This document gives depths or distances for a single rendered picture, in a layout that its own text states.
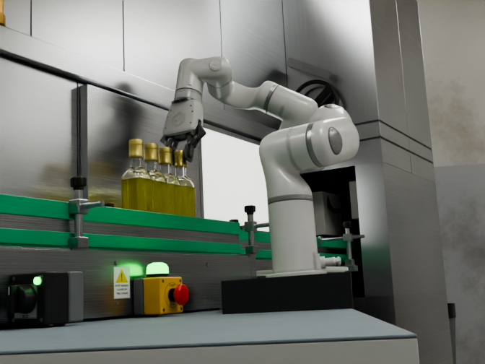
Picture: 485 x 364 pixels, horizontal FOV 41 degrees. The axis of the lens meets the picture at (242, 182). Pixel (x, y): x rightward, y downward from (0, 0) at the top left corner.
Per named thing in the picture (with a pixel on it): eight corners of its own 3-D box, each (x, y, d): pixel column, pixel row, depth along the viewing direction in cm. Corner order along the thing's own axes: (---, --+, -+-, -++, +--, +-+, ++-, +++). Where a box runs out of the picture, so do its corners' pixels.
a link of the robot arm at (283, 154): (279, 209, 142) (273, 139, 145) (333, 200, 135) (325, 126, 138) (255, 205, 134) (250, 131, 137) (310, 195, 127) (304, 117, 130)
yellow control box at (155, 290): (156, 315, 130) (155, 278, 132) (185, 314, 127) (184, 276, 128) (133, 317, 125) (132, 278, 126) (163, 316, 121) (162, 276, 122)
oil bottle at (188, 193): (181, 259, 169) (178, 179, 173) (198, 258, 166) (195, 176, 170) (167, 259, 165) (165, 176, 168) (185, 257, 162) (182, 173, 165)
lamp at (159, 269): (156, 278, 130) (155, 263, 130) (173, 276, 128) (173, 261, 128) (141, 278, 126) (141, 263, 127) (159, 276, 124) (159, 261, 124)
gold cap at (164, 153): (164, 167, 167) (164, 150, 168) (175, 165, 166) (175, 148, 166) (155, 165, 164) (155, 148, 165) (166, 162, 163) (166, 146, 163)
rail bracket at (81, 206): (81, 251, 118) (81, 179, 120) (111, 248, 114) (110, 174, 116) (65, 250, 115) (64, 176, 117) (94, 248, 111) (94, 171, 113)
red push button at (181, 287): (176, 284, 127) (190, 283, 125) (177, 305, 126) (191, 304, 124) (163, 284, 123) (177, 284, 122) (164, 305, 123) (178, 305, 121)
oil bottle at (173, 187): (166, 259, 165) (164, 177, 168) (183, 258, 162) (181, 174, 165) (151, 258, 160) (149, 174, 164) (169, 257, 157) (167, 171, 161)
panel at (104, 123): (264, 237, 233) (260, 144, 238) (271, 236, 231) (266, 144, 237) (79, 219, 157) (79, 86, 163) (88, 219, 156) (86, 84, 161)
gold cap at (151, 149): (150, 163, 162) (149, 146, 163) (161, 161, 161) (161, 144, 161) (141, 161, 159) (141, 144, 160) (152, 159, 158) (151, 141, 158)
